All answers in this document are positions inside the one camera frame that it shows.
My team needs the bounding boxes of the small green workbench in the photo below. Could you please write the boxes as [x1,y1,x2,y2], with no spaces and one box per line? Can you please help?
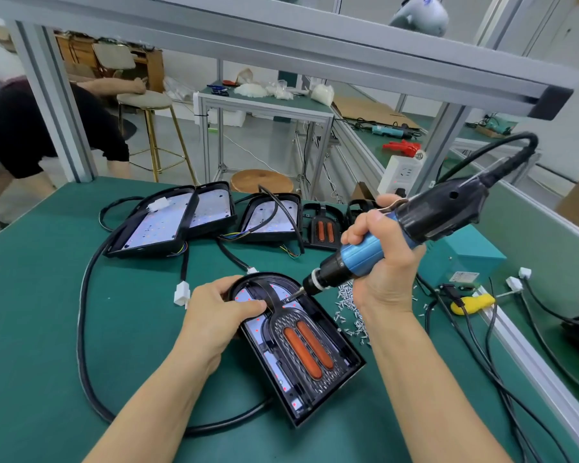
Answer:
[195,84,336,184]

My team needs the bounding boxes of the yellow plug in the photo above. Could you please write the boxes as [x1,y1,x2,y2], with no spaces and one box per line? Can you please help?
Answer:
[450,292,497,316]

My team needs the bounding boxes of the person's right forearm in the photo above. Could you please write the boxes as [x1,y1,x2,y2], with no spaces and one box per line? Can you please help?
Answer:
[367,308,513,463]

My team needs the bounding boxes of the person's left hand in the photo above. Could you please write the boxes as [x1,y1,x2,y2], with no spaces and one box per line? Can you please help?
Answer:
[172,275,268,377]

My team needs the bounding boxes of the round brown wooden stool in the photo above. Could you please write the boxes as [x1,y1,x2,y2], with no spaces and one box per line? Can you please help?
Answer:
[232,168,297,195]

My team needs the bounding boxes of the green workbench white legs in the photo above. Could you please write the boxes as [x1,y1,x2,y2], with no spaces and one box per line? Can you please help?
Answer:
[448,120,542,174]

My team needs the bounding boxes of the person's right hand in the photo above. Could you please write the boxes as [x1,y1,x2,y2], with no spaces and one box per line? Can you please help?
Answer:
[340,194,428,329]

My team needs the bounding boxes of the aluminium shelf frame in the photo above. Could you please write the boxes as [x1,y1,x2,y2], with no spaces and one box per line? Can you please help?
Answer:
[0,0,575,194]

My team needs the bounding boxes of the round beige stool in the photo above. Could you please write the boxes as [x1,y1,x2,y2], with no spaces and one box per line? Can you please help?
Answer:
[118,89,199,184]

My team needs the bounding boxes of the white handheld device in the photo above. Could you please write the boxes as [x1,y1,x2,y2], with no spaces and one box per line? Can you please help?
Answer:
[389,0,450,37]

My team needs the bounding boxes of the teal hand tool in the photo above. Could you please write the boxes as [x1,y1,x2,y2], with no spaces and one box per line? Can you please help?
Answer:
[369,124,416,140]

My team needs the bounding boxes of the blue black electric screwdriver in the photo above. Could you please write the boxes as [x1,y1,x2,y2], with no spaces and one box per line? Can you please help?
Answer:
[301,154,534,297]

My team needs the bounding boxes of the heap of small silver screws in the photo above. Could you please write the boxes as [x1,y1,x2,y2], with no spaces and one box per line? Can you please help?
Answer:
[333,279,378,345]

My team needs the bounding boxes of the white power strip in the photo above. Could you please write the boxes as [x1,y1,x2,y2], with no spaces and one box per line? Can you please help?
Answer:
[378,152,426,197]

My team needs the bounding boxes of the red tool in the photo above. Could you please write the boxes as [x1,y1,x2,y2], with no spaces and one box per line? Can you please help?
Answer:
[383,140,423,157]

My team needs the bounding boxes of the brown wooden cabinet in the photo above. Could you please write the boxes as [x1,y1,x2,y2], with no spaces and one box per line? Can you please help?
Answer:
[56,33,165,93]

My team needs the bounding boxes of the person's left forearm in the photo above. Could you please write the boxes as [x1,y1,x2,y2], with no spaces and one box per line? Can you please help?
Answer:
[85,356,223,463]

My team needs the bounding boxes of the teal power supply box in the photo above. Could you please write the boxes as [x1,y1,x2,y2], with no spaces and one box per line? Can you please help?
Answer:
[417,223,508,288]

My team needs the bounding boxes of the stack of unassembled lamp housings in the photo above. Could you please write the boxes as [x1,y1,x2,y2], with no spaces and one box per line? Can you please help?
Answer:
[98,181,305,307]

